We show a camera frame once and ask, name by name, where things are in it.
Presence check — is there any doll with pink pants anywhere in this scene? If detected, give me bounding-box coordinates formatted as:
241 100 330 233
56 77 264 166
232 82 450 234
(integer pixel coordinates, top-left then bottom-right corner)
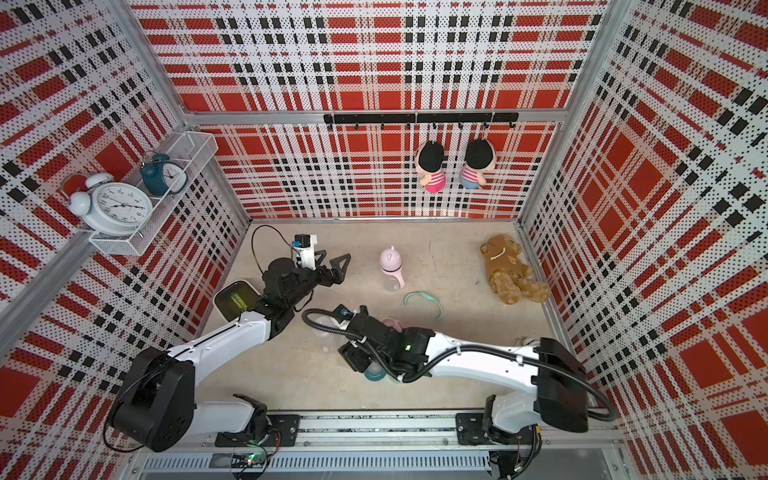
415 140 446 194

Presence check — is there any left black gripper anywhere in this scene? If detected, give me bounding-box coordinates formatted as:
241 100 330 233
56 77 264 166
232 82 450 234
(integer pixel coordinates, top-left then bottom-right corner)
286 249 351 308

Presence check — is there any clear baby bottle top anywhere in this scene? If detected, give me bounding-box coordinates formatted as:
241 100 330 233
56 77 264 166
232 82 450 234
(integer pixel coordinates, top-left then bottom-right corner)
384 275 403 292

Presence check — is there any teal alarm clock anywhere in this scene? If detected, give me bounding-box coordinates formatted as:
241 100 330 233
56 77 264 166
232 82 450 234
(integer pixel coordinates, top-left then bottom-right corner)
139 153 188 197

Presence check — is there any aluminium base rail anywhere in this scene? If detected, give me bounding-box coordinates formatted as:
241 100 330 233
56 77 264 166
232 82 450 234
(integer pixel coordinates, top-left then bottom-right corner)
120 409 634 479

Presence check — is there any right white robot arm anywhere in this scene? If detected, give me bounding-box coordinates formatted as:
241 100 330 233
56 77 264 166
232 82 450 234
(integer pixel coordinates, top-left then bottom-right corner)
301 306 618 433

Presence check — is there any black hook rail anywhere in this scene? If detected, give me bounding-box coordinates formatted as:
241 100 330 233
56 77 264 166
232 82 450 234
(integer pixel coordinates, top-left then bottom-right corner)
323 112 520 128

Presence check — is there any clear baby bottle middle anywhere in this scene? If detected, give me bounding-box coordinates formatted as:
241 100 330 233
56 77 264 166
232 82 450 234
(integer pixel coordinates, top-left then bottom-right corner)
313 315 346 353

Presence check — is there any clear baby bottle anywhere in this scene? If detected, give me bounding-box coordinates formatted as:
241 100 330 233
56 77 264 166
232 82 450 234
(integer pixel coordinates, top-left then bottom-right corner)
313 315 346 353
384 275 403 292

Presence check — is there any green circuit board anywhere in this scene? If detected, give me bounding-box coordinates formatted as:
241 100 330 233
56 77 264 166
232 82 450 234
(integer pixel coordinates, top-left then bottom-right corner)
209 452 270 471

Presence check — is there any large white alarm clock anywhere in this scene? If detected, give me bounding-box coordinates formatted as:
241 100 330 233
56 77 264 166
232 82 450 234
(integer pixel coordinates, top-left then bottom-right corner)
68 172 153 237

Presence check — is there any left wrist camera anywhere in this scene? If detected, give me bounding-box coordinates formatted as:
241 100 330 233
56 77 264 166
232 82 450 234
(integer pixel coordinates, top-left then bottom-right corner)
291 234 317 270

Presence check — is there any white wire shelf basket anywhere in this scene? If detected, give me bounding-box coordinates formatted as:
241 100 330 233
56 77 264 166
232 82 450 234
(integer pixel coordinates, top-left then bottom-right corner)
88 131 218 256

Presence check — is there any white green sterilizer box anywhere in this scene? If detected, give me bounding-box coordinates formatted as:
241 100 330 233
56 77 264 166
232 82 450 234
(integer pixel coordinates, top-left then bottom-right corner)
214 279 260 322

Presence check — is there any pink pig cap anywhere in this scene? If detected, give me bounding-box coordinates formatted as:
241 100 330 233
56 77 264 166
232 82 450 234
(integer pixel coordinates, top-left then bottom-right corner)
379 246 403 273
382 318 405 332

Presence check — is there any doll with blue pants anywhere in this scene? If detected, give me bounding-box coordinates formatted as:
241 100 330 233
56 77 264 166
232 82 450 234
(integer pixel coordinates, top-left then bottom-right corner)
460 139 497 190

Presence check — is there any brown teddy bear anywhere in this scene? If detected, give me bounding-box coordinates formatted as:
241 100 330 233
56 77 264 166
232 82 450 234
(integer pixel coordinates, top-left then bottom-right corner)
481 234 550 305

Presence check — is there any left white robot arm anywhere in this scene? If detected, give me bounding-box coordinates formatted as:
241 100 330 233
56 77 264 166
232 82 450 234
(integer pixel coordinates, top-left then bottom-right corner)
102 254 351 452

